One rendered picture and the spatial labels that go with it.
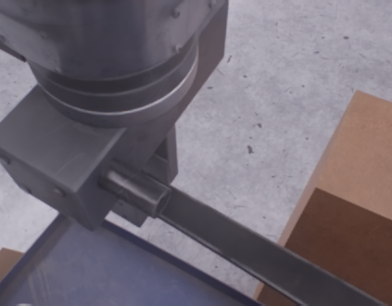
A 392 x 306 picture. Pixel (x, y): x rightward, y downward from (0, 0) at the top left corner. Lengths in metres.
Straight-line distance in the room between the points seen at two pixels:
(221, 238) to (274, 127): 1.98
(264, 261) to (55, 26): 0.23
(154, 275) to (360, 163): 0.46
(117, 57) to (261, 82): 2.34
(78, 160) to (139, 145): 0.04
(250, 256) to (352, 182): 0.68
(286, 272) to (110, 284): 0.56
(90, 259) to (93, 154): 0.68
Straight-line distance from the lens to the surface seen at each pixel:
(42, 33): 0.17
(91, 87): 0.19
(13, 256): 1.03
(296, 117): 2.39
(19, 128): 0.23
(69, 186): 0.21
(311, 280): 0.35
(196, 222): 0.35
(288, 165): 2.19
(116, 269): 0.88
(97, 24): 0.16
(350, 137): 1.08
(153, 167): 0.35
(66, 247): 0.91
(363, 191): 1.01
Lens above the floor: 1.67
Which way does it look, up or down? 52 degrees down
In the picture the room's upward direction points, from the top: 9 degrees clockwise
